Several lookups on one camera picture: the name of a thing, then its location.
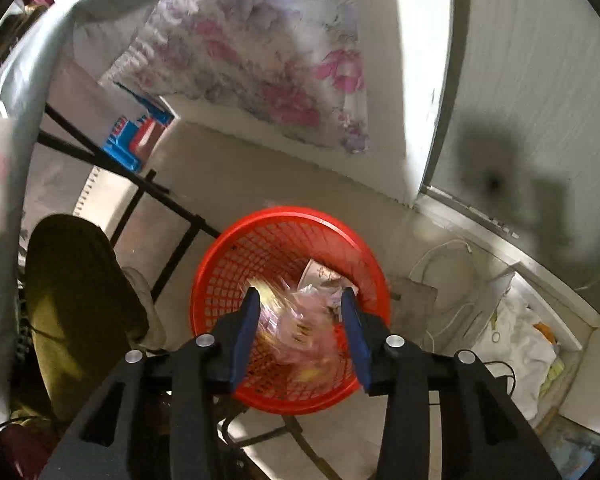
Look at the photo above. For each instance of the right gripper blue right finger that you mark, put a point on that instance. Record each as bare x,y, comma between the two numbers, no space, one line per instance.
354,324

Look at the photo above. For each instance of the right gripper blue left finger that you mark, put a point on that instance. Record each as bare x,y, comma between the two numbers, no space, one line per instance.
247,330

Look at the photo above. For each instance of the pink snack bag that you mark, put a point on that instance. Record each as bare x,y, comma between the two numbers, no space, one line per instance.
299,327

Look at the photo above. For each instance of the white paper cup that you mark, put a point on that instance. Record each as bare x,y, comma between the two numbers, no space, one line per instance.
317,275

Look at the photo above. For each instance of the red trash basket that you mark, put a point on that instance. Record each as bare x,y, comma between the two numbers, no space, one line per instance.
299,260

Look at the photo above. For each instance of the white box with cloths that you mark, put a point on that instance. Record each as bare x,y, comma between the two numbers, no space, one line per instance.
524,334

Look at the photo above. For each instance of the olive green stool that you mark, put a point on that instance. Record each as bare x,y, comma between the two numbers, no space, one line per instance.
83,311

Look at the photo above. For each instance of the blue red toy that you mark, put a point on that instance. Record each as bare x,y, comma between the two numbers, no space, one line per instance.
131,141

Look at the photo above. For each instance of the floral foil sheet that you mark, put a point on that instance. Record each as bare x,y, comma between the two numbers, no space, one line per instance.
295,64

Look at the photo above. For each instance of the grey tablecloth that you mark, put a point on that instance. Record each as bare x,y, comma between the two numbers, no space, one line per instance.
24,83

